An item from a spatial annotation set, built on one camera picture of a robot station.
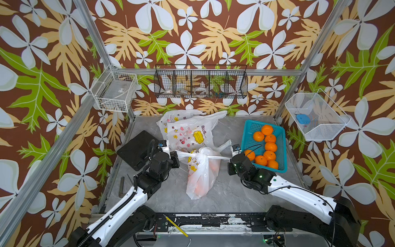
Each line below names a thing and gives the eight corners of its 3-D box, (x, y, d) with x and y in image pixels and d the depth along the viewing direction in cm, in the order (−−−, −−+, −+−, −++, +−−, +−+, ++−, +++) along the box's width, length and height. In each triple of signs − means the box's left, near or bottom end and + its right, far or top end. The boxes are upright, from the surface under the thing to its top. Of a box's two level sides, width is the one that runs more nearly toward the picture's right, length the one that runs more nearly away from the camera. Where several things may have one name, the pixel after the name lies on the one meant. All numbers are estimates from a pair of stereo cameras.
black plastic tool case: (118, 156, 100) (114, 152, 95) (144, 134, 112) (142, 129, 107) (137, 171, 94) (134, 167, 89) (162, 145, 106) (161, 140, 101)
